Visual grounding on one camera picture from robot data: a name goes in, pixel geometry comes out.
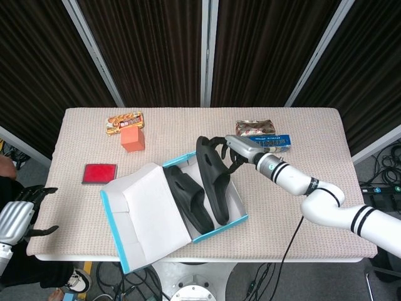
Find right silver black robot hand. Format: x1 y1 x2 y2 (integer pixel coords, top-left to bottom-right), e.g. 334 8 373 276
208 134 264 173

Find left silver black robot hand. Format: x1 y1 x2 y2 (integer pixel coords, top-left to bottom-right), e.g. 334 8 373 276
0 184 60 246

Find black rubber slipper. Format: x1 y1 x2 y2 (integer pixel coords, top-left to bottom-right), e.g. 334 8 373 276
163 165 216 235
195 135 232 226

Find blue Oreo cookie box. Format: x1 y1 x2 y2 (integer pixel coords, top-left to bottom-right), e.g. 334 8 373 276
249 134 293 154

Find orange block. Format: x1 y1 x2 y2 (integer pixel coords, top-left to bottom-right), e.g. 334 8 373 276
120 125 147 154

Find light blue cardboard shoe box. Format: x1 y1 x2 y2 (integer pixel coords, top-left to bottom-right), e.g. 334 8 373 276
100 150 249 274

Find brown foil snack bag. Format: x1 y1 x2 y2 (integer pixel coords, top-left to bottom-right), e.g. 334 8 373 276
235 119 277 137

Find bystander in black clothes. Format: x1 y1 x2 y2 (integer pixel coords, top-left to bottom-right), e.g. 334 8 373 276
0 155 76 288

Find white black sneaker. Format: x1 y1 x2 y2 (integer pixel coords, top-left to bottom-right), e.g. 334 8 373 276
64 270 93 294

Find dark brown curtain panel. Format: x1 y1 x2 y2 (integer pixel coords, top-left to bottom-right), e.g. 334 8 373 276
291 0 401 156
210 0 343 107
76 0 205 107
0 0 117 159

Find beige woven table cloth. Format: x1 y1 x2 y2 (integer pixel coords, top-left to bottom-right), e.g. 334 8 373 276
26 107 378 260

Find yellow brown snack packet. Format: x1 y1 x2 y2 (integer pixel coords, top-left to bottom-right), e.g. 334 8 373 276
105 112 147 136

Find grey aluminium frame post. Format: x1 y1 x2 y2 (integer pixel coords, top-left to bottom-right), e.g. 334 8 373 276
200 0 219 107
61 0 126 107
284 0 357 107
0 125 53 167
350 124 401 166

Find red stamp pad black frame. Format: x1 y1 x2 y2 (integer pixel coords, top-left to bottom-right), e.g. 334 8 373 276
81 162 118 185

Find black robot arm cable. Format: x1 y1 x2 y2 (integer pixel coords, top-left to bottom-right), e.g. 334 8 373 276
277 214 305 301

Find black cable with inline adapter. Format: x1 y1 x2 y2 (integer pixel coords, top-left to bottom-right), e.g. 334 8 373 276
244 261 276 297

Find black tangled floor cables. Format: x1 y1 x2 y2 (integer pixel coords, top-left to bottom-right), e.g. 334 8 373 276
371 142 401 186

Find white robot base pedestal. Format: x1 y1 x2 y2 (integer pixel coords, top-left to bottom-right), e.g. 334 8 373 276
152 261 236 301

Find black floor cable bundle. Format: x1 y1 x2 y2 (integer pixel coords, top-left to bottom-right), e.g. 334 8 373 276
93 261 164 301

